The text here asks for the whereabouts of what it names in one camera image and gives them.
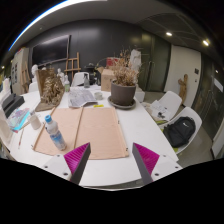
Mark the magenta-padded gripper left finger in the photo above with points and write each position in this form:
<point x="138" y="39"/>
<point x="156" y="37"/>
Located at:
<point x="76" y="159"/>

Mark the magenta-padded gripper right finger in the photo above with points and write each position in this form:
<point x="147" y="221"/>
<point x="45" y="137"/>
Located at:
<point x="146" y="159"/>

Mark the white blue-capped drink bottle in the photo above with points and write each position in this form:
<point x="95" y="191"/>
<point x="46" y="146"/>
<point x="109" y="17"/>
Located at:
<point x="55" y="134"/>

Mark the black backpack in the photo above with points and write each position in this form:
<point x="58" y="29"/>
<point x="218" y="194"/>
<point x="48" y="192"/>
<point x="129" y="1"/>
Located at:
<point x="179" y="131"/>

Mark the papers on chair seat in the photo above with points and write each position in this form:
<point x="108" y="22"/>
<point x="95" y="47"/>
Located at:
<point x="160" y="109"/>

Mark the small yellow tag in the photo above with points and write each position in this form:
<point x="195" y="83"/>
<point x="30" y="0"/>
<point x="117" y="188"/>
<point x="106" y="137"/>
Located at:
<point x="98" y="106"/>

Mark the red pencil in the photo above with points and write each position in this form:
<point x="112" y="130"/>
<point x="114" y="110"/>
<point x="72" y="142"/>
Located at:
<point x="21" y="138"/>

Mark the open grey newspaper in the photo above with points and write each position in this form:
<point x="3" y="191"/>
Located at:
<point x="80" y="97"/>

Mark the dark round plant saucer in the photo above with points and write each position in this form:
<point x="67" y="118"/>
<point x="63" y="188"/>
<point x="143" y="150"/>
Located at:
<point x="115" y="105"/>

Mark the white plastic chair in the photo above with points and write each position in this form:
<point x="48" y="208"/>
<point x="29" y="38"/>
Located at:
<point x="172" y="101"/>
<point x="196" y="120"/>
<point x="79" y="79"/>
<point x="33" y="87"/>

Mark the small white cup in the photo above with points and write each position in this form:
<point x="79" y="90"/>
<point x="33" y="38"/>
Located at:
<point x="98" y="95"/>

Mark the colourful purple blue book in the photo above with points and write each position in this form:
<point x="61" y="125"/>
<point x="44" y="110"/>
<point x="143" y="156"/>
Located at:
<point x="18" y="119"/>

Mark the dried plant in dark pot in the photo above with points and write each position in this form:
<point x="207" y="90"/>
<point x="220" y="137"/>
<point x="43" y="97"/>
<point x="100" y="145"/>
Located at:
<point x="122" y="91"/>

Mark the golden rock sculpture on board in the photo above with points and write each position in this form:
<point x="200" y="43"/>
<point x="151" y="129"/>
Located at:
<point x="50" y="90"/>

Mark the grey spray bottle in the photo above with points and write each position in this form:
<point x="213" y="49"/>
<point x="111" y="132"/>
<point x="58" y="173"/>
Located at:
<point x="86" y="81"/>

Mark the wooden figure carving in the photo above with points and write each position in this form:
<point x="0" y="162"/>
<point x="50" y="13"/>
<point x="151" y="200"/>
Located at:
<point x="183" y="87"/>

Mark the stack of black boxes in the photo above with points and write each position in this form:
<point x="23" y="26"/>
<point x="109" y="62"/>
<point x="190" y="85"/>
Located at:
<point x="12" y="104"/>

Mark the brown cardboard box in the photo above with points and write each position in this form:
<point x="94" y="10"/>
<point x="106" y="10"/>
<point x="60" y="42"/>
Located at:
<point x="107" y="80"/>

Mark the white plaster bust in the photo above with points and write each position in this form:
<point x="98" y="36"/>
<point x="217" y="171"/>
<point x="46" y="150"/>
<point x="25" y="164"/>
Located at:
<point x="60" y="75"/>
<point x="34" y="71"/>

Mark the wooden easel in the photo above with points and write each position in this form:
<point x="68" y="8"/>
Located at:
<point x="72" y="68"/>
<point x="25" y="78"/>

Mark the white plaster statue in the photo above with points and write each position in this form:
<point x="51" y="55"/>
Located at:
<point x="135" y="59"/>

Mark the red box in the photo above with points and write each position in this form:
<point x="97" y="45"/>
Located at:
<point x="112" y="62"/>

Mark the white tall cabinet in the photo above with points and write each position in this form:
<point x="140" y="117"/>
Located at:
<point x="17" y="66"/>

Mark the round ceiling spotlight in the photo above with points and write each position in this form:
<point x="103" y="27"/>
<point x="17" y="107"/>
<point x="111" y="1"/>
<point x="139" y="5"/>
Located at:
<point x="205" y="43"/>
<point x="169" y="34"/>

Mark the long bright ceiling light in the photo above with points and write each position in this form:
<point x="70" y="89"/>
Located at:
<point x="50" y="12"/>

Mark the black wall screen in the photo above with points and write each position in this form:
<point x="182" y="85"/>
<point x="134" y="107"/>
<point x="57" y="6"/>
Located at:
<point x="50" y="50"/>

